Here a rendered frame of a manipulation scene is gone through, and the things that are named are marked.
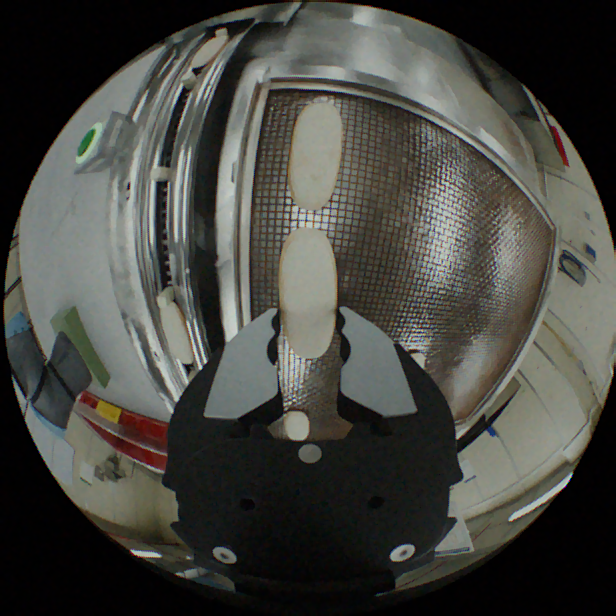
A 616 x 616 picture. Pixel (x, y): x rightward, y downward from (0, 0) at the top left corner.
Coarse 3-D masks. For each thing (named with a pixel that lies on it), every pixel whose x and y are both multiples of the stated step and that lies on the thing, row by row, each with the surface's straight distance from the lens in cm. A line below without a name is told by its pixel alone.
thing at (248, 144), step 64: (256, 128) 18; (384, 128) 19; (448, 128) 23; (384, 192) 17; (448, 192) 21; (512, 192) 30; (448, 256) 21; (512, 256) 31; (384, 320) 20; (448, 320) 25; (512, 320) 38
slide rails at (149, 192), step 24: (240, 24) 44; (168, 96) 31; (192, 96) 28; (168, 120) 27; (192, 120) 25; (144, 192) 26; (168, 192) 24; (144, 216) 25; (168, 216) 23; (144, 240) 26; (168, 240) 24; (192, 336) 28
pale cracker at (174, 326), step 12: (168, 312) 26; (180, 312) 26; (168, 324) 27; (180, 324) 26; (168, 336) 28; (180, 336) 27; (180, 348) 28; (192, 348) 29; (180, 360) 30; (192, 360) 30
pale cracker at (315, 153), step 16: (304, 112) 18; (320, 112) 17; (336, 112) 18; (304, 128) 16; (320, 128) 16; (336, 128) 17; (304, 144) 16; (320, 144) 16; (336, 144) 16; (304, 160) 15; (320, 160) 16; (336, 160) 16; (288, 176) 16; (304, 176) 15; (320, 176) 15; (336, 176) 16; (304, 192) 15; (320, 192) 15; (304, 208) 16
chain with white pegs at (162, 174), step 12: (216, 36) 40; (192, 84) 30; (180, 108) 29; (180, 120) 28; (168, 144) 26; (168, 156) 26; (156, 168) 23; (168, 168) 24; (156, 180) 24; (168, 180) 25; (168, 252) 25; (168, 264) 26; (168, 276) 27; (168, 288) 26; (168, 300) 24; (192, 372) 34
